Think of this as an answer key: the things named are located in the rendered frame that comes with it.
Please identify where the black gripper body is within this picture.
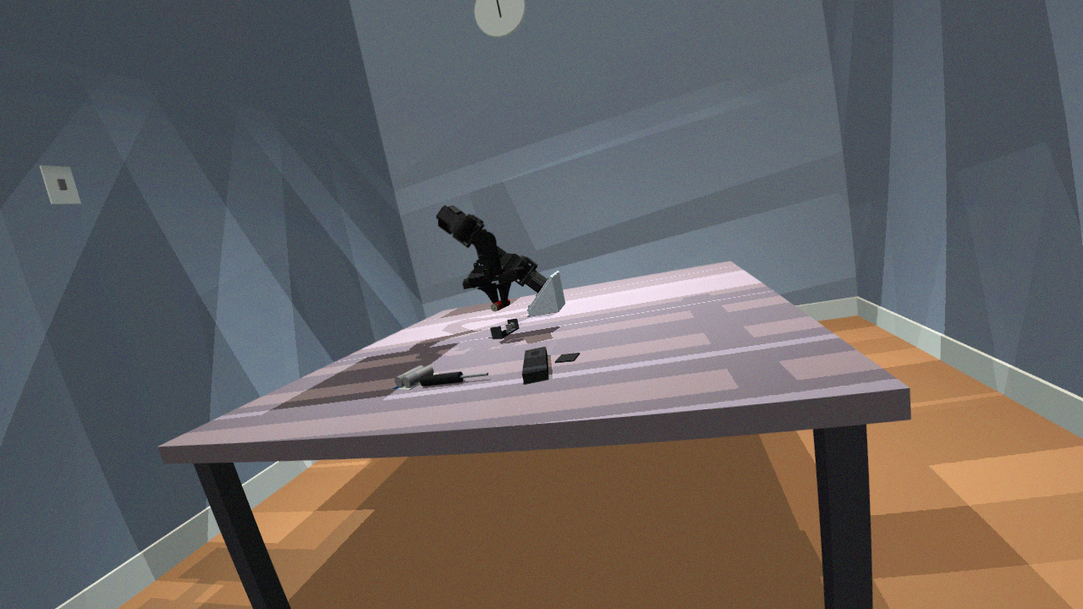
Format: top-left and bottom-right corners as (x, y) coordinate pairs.
(462, 251), (527, 289)

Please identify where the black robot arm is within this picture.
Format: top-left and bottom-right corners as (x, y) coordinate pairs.
(436, 206), (547, 294)

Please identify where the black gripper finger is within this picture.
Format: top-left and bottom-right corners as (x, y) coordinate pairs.
(477, 283), (498, 305)
(495, 280), (514, 308)

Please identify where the black screwdriver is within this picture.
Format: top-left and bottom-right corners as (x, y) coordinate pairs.
(420, 372), (488, 387)

